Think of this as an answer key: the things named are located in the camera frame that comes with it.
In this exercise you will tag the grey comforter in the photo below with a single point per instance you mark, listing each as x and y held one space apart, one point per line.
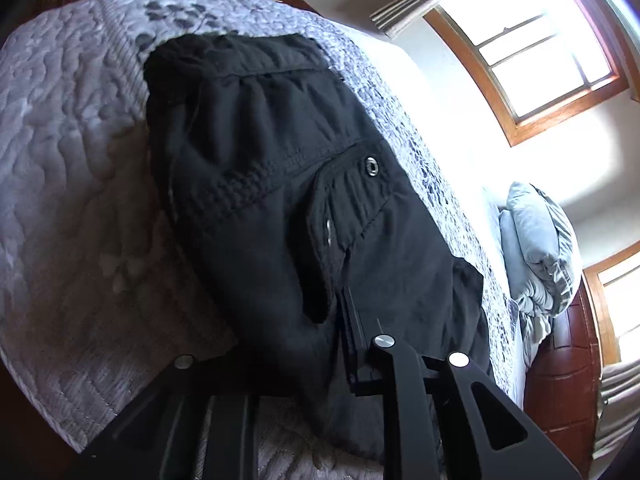
550 240

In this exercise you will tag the black pants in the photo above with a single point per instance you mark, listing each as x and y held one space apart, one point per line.
260 160

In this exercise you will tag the pale blue pillow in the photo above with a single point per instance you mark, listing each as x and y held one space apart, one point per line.
515 245

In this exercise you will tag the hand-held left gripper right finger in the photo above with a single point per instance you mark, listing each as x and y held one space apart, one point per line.
402 390

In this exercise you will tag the striped grey curtain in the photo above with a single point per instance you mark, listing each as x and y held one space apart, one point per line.
620 420
420 2

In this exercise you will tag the wooden headboard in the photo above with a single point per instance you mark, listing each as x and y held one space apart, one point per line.
570 385

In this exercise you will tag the quilted leaf-print bedspread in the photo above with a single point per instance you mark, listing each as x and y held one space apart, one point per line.
65 160

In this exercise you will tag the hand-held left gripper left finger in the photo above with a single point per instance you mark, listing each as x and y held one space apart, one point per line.
165 410

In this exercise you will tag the small wooden-framed window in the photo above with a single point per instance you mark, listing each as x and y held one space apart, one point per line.
617 305

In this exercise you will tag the large wooden-framed window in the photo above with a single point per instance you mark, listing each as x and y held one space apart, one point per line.
540 45

